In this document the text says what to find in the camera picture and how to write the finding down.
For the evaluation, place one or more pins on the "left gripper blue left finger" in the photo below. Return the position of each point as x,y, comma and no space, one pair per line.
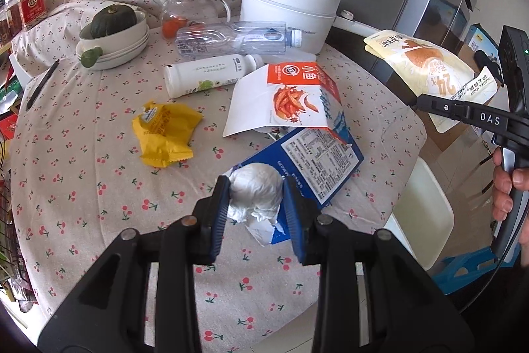
217,216

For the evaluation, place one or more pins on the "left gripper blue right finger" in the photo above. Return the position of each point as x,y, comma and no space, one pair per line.
295,213

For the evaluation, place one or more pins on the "cherry print tablecloth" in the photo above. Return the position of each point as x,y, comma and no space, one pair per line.
78,179

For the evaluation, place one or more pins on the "dark green pumpkin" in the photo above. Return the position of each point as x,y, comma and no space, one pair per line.
112,19

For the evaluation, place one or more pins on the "stacked cream bowls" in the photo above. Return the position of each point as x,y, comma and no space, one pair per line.
116,45

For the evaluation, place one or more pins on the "white tissue ball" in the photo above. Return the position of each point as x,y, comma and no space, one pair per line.
255,193

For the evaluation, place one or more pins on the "beige bread snack bag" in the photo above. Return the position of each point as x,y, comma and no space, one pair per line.
429,69

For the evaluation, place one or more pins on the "orange white fish snack box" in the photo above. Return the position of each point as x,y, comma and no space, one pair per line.
299,94

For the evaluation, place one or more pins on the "glass teapot with wooden lid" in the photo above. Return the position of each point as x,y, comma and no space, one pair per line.
178,14

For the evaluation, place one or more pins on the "black pen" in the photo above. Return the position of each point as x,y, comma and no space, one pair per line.
41,85

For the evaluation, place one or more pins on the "white electric cooking pot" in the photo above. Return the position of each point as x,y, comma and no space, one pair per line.
314,18

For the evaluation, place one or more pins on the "blue plastic stool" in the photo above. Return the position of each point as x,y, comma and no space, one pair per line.
468,272

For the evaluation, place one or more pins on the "red label spice jar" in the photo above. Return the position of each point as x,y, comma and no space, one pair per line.
32,12

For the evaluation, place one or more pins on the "white chair seat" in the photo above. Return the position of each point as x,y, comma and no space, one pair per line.
422,219

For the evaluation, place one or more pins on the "white yogurt bottle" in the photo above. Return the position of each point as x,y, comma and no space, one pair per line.
208,73

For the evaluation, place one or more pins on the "person's right hand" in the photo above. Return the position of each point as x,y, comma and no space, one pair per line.
503,184

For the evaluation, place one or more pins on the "blue white carton box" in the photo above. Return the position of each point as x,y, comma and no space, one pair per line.
319,162

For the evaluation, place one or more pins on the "clear plastic water bottle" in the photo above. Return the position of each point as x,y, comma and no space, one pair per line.
243,38

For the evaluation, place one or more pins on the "yellow crumpled wrapper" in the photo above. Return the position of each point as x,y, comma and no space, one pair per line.
164,132

